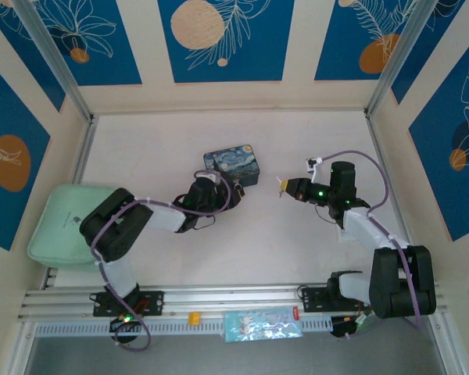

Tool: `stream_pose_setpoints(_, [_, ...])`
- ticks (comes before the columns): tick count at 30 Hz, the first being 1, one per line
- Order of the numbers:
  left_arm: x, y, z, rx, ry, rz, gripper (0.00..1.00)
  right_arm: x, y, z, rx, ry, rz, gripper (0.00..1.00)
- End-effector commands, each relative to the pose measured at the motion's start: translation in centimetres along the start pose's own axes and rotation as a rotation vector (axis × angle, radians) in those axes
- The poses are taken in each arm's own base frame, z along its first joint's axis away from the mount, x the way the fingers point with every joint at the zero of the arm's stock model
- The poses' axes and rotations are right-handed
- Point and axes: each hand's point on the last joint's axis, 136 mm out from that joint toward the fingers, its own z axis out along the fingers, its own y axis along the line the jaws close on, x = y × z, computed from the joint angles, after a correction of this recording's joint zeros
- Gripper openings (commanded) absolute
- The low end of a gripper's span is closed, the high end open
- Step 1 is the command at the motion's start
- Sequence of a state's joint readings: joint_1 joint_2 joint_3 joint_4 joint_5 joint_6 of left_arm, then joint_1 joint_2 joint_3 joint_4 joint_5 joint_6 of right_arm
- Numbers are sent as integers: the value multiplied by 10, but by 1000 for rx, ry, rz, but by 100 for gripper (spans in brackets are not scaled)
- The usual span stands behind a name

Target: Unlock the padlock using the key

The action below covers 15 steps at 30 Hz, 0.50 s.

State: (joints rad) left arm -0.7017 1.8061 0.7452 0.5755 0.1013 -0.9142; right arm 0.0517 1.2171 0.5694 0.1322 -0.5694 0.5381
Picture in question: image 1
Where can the black base plate of right arm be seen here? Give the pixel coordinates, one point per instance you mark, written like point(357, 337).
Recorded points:
point(316, 300)

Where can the black base plate of left arm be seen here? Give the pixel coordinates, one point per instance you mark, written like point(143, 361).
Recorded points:
point(152, 302)

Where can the mint green pouch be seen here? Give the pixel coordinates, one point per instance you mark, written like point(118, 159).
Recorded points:
point(54, 226)

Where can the small key with white tag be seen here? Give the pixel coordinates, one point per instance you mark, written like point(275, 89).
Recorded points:
point(278, 180)

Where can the small brass padlock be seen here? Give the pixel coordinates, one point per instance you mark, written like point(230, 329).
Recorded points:
point(238, 190)

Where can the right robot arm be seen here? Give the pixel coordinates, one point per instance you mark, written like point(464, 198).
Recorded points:
point(398, 281)

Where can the aluminium corner post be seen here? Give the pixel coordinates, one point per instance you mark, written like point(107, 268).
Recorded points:
point(51, 54)
point(398, 54)

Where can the small yellow block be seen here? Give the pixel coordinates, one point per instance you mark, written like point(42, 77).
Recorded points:
point(194, 318)

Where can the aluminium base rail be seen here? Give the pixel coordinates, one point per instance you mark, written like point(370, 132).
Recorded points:
point(234, 297)

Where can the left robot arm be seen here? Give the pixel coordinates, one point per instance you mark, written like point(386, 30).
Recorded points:
point(109, 226)

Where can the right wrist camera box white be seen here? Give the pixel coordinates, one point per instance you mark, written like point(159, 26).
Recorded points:
point(312, 164)

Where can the starry night tin box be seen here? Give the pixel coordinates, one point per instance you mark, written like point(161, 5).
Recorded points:
point(234, 162)

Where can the light blue patterned packet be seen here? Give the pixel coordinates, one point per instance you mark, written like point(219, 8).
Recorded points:
point(262, 324)

